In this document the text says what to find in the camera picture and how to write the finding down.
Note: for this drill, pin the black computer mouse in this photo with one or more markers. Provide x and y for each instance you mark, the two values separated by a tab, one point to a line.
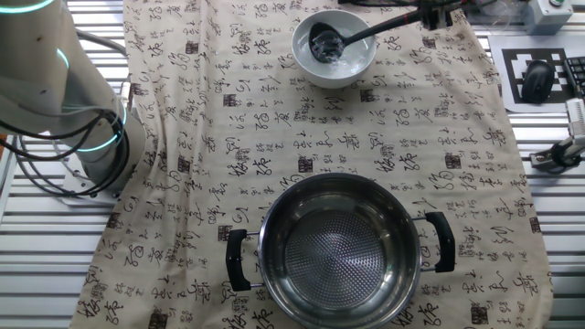
538	82

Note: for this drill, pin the white ceramic bowl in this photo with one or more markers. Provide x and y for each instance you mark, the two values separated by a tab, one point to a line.
356	68

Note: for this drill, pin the black ladle with red tip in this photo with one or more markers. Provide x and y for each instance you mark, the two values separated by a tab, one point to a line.
325	45

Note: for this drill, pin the grey box with dark button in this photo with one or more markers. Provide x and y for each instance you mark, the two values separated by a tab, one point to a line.
544	20

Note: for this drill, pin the black keyboard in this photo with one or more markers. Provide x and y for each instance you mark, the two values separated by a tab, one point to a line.
577	75

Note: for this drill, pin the beige calligraphy print tablecloth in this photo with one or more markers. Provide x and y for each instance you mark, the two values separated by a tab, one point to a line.
228	137

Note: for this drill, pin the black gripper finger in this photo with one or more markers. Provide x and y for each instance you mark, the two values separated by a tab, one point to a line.
432	19
446	17

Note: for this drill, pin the clear plastic container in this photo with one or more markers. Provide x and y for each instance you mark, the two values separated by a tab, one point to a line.
498	11

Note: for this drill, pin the small silver camera on clamp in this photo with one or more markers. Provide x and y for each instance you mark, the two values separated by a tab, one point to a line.
577	119

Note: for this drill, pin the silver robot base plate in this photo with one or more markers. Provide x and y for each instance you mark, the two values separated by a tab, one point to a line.
73	180

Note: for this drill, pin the black and white marker sheet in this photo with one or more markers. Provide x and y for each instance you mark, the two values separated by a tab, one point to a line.
496	68

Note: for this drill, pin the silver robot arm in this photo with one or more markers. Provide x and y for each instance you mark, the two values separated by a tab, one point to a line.
45	82

